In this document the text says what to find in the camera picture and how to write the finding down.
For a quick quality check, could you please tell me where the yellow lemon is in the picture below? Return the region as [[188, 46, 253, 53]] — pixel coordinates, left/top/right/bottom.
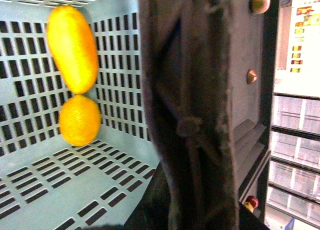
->
[[58, 95, 101, 147]]

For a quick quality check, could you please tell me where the yellow orange mango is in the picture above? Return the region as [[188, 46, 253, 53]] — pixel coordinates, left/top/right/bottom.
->
[[46, 5, 99, 94]]

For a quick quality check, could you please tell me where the light teal plastic basket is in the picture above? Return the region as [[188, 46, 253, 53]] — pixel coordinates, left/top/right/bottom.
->
[[0, 0, 159, 230]]

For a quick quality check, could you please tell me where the green red apple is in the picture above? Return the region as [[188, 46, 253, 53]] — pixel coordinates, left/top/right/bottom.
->
[[250, 0, 271, 14]]

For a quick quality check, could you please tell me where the white glass door fridge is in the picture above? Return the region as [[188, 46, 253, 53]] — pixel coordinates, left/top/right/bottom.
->
[[265, 0, 320, 230]]

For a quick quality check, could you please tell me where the black metal shelf frame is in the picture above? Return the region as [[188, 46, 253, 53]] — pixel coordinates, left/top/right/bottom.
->
[[230, 0, 279, 221]]

